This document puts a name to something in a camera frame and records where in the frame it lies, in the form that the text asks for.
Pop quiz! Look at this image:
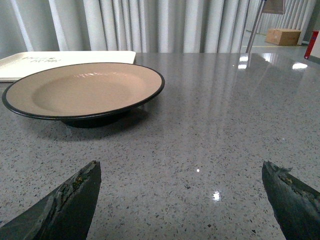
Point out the white rectangular tray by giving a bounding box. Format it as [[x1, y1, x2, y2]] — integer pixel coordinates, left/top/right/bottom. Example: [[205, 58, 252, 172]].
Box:
[[0, 50, 136, 83]]

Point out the grey metal pole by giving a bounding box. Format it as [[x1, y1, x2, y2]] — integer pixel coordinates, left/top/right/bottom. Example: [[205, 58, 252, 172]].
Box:
[[245, 0, 266, 54]]

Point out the red object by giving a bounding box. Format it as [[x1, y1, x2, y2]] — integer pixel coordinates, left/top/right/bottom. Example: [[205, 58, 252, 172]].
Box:
[[304, 30, 319, 60]]

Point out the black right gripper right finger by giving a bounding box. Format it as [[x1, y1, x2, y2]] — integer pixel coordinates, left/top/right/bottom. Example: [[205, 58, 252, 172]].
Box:
[[261, 161, 320, 240]]

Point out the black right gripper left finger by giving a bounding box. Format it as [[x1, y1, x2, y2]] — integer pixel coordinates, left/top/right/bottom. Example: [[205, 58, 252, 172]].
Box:
[[0, 161, 101, 240]]

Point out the grey pleated curtain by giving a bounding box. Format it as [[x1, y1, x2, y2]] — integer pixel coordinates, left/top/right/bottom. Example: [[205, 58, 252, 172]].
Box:
[[0, 0, 316, 54]]

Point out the beige plate with black rim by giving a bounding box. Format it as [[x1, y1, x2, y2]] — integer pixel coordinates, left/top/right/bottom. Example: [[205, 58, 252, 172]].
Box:
[[1, 62, 165, 128]]

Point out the cardboard box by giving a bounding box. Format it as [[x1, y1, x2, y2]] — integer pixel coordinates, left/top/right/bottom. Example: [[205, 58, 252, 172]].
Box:
[[265, 28, 301, 46]]

